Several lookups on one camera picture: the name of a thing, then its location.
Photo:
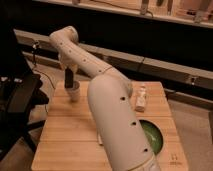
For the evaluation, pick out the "black office chair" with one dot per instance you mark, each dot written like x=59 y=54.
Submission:
x=19 y=94

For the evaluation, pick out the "white cube block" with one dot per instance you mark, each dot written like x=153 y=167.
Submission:
x=99 y=139

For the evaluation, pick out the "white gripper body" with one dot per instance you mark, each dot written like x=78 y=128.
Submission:
x=67 y=63

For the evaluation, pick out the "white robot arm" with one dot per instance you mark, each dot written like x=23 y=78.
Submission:
x=109 y=92

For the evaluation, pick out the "white plastic bottle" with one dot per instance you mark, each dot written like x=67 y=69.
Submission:
x=140 y=104

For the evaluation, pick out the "black eraser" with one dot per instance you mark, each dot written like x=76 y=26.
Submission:
x=69 y=79

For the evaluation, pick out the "green bowl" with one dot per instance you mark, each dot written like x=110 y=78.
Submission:
x=154 y=135

